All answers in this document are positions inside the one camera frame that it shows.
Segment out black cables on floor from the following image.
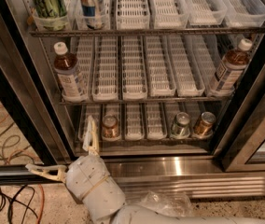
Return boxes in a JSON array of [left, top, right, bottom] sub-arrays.
[[0, 184, 39, 224]]

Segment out wire shelf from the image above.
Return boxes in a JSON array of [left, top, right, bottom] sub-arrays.
[[59, 96, 231, 105], [29, 27, 265, 37]]

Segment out right copper can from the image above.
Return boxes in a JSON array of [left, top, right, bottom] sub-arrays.
[[193, 111, 216, 136]]

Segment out white tray under left bottle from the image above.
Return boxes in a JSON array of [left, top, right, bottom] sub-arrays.
[[62, 37, 94, 103]]

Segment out white tray shelf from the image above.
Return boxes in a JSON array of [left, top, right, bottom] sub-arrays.
[[144, 36, 176, 97], [91, 36, 119, 101], [121, 36, 147, 100], [167, 35, 205, 97]]

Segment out steel fridge base grille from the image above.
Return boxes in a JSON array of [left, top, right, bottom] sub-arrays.
[[103, 157, 265, 200]]

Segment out white tray under bottle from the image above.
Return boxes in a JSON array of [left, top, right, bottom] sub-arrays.
[[187, 35, 234, 97], [62, 37, 94, 103]]

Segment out left copper can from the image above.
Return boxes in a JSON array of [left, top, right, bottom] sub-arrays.
[[102, 115, 119, 138]]

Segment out copper can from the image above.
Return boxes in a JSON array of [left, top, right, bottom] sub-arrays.
[[102, 115, 119, 138], [193, 111, 216, 136]]

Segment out right glass fridge door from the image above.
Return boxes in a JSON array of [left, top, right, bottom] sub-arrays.
[[214, 34, 265, 172]]

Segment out tea bottle white cap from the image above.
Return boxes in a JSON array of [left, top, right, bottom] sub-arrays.
[[52, 41, 89, 99], [210, 38, 253, 91]]

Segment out glass fridge door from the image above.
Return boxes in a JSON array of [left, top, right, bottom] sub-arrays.
[[214, 34, 265, 172], [0, 0, 67, 185]]

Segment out silver green can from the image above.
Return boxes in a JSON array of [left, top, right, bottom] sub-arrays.
[[171, 112, 190, 138]]

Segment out top wire shelf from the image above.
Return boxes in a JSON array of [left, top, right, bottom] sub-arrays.
[[29, 27, 265, 37]]

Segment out white tray under right bottle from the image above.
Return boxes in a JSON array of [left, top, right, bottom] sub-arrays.
[[187, 35, 234, 97]]

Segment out middle wire shelf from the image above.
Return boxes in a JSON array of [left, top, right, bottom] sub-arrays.
[[59, 96, 231, 105]]

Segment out blue beige bottle top shelf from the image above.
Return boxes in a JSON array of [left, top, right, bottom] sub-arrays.
[[80, 0, 105, 30]]

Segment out green bottle top shelf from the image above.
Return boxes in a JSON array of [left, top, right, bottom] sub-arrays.
[[33, 0, 67, 19]]

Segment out orange cable on floor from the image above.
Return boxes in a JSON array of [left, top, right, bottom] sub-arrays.
[[35, 184, 46, 224]]

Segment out clear plastic container on floor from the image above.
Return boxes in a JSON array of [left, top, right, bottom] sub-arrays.
[[127, 190, 193, 217]]

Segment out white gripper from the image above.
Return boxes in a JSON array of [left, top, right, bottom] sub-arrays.
[[25, 116, 109, 200]]

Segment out left glass fridge door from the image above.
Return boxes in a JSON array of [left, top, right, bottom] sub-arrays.
[[0, 0, 67, 185]]

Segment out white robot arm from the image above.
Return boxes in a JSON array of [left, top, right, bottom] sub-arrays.
[[26, 117, 265, 224]]

